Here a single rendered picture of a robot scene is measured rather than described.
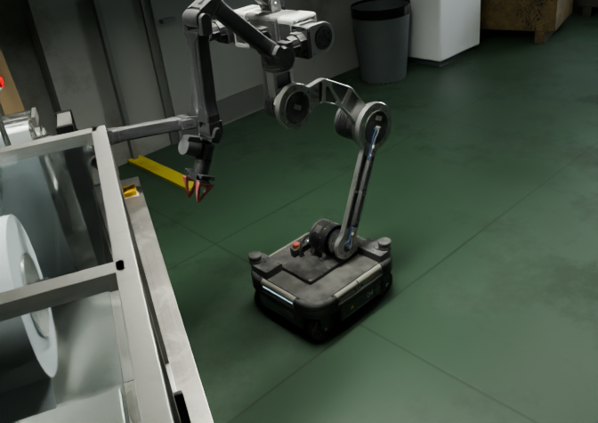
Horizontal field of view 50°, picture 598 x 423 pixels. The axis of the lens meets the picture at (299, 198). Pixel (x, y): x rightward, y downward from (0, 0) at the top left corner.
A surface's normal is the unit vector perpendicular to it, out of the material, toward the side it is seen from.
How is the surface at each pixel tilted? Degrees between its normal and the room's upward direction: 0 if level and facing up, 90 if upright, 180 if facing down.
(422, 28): 90
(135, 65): 90
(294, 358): 0
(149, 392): 0
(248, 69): 90
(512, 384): 0
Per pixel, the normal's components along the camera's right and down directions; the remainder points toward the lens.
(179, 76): 0.68, 0.28
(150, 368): -0.11, -0.87
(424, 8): -0.72, 0.39
